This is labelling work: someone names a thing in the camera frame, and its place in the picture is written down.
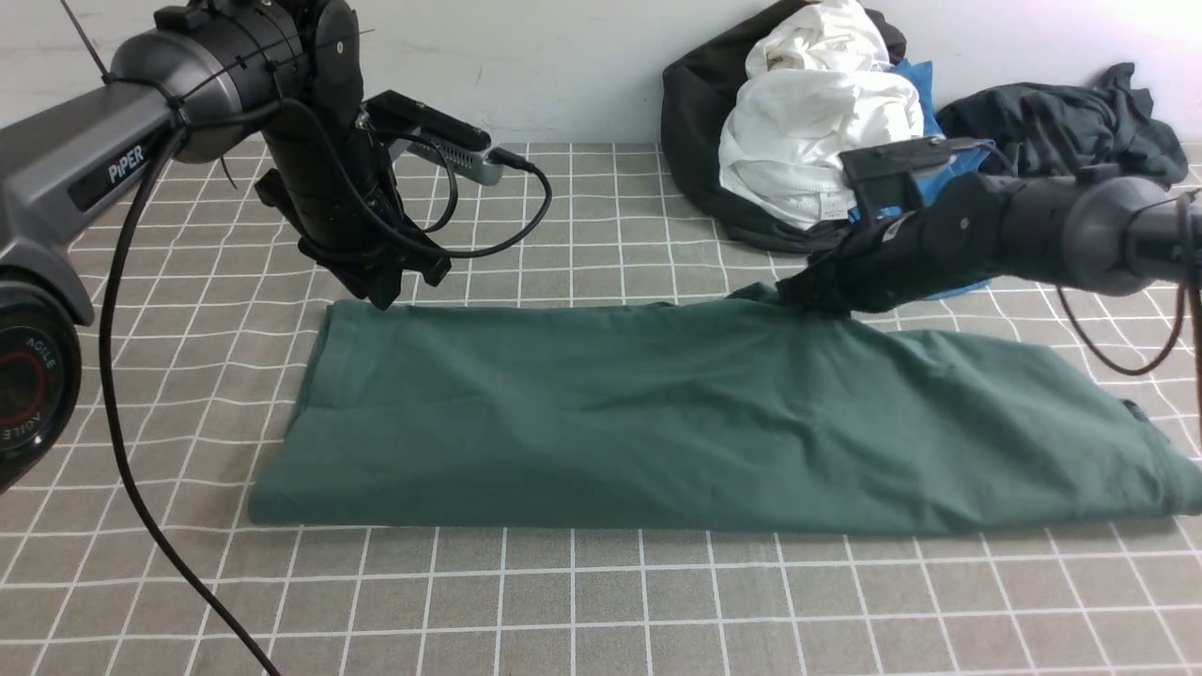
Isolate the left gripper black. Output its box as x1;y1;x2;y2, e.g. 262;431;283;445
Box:
254;103;452;309

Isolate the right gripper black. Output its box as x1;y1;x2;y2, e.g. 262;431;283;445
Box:
776;214;950;316

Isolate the green long sleeve shirt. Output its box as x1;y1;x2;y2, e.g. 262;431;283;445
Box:
248;285;1200;536

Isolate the left robot arm black grey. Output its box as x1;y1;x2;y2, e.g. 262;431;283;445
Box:
2;1;451;487

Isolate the right robot arm black grey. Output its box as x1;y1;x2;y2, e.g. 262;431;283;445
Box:
776;167;1200;314

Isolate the blue shirt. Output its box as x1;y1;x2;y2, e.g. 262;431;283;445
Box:
892;59;995;302

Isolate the dark grey crumpled shirt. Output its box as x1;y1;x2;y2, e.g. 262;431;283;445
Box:
936;63;1189;186

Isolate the white crumpled shirt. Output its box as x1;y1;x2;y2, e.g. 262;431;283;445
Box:
718;1;926;230

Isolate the black garment in pile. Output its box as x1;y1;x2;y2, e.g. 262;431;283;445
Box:
660;1;908;255

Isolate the grey checkered tablecloth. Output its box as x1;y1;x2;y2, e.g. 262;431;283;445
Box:
1;141;1200;675

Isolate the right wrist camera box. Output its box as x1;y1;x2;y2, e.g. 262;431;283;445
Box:
839;136;978;223

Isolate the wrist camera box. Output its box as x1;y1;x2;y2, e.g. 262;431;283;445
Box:
839;136;978;223
363;90;502;186

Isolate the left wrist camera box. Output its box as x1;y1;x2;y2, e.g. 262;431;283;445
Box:
363;90;502;186

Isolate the black camera cable left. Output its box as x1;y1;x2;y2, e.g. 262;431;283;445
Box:
99;97;555;676

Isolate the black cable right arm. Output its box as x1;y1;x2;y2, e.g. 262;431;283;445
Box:
1057;188;1202;441

